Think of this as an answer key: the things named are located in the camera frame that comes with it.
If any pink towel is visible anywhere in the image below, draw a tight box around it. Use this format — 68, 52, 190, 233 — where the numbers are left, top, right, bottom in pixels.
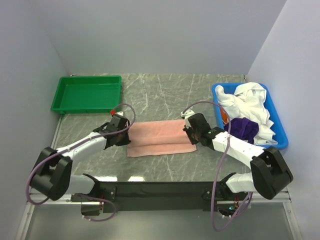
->
127, 119, 197, 158

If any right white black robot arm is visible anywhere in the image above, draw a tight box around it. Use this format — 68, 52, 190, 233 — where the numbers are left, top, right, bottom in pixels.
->
180, 110, 294, 200

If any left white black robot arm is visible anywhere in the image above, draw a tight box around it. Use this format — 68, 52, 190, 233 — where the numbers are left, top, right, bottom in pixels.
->
28, 114, 130, 201

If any orange towel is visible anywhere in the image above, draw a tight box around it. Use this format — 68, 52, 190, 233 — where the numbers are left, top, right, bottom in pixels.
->
219, 107, 229, 125

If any green plastic tray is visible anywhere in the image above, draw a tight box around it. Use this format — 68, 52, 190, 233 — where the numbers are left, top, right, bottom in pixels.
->
51, 75, 122, 115

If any purple towel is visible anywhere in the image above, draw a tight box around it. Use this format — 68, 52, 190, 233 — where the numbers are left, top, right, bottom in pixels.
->
230, 117, 259, 144

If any white crumpled towel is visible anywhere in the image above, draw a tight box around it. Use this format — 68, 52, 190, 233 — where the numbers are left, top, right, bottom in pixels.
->
215, 82, 278, 145

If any blue plastic bin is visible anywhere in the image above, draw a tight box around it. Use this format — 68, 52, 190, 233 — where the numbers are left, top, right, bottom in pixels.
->
211, 82, 289, 150

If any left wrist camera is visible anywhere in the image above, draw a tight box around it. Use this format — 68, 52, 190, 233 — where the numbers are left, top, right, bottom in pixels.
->
110, 109, 124, 117

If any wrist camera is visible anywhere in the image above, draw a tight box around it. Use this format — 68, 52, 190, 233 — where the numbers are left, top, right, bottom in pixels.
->
180, 109, 195, 119
110, 109, 124, 117

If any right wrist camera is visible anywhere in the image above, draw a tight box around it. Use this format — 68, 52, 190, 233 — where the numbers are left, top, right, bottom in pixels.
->
180, 109, 195, 119

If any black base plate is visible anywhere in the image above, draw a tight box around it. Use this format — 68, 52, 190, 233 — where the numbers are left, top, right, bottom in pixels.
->
92, 181, 213, 212

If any aluminium frame rail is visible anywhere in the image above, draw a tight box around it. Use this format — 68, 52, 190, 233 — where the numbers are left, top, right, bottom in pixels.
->
14, 181, 303, 240

